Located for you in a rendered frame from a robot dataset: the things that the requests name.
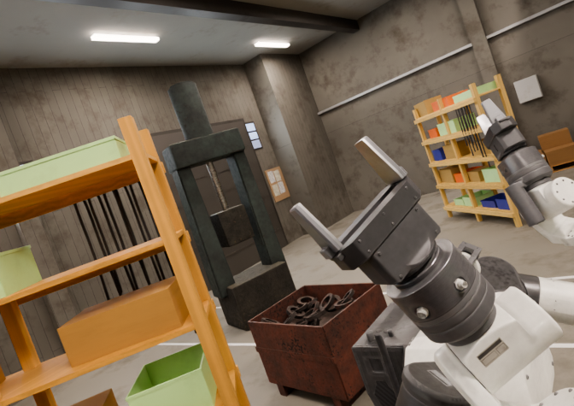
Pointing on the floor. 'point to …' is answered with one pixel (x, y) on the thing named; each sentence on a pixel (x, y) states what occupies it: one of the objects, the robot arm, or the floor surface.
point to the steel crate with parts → (318, 338)
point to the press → (254, 285)
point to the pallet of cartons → (557, 149)
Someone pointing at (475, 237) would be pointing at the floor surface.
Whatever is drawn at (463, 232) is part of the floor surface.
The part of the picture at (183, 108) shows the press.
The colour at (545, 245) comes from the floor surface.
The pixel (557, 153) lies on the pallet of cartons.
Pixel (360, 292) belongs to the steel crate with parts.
